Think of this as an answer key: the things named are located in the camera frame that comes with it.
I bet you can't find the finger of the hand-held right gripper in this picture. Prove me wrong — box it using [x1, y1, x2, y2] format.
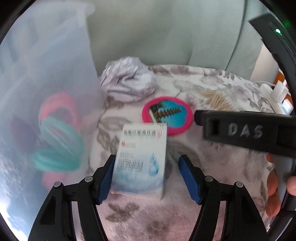
[194, 110, 281, 154]

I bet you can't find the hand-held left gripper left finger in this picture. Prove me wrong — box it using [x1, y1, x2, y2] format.
[28, 154, 116, 241]

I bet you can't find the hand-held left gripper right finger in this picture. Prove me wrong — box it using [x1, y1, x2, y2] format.
[179, 155, 270, 241]

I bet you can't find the blue and white medicine box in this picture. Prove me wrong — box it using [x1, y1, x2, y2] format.
[110, 123, 168, 200]

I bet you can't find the teal filament coil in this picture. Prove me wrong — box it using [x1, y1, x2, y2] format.
[31, 116, 85, 173]

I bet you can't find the pink filament coil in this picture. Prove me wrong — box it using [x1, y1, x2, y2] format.
[38, 92, 80, 130]

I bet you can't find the clear plastic container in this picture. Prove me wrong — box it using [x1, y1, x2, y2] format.
[0, 2, 104, 232]

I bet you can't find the person's right hand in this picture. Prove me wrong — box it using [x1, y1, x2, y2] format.
[265, 154, 296, 218]

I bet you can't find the white floral blanket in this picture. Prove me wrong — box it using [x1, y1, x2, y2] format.
[89, 64, 292, 241]

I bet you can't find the white charger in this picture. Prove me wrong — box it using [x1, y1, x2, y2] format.
[272, 81, 289, 102]

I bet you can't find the bag of cotton swabs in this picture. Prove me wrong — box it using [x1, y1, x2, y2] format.
[200, 89, 238, 110]

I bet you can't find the white power strip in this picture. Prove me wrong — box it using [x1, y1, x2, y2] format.
[258, 83, 295, 115]

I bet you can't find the crumpled grey paper flower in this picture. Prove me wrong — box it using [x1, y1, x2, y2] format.
[100, 57, 158, 102]

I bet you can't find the grey-green curtain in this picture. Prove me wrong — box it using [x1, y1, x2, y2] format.
[85, 0, 264, 77]

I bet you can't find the wooden bed frame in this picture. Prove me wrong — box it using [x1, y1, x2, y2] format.
[276, 71, 287, 86]

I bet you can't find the white charging cable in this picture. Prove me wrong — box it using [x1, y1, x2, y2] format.
[254, 81, 278, 88]

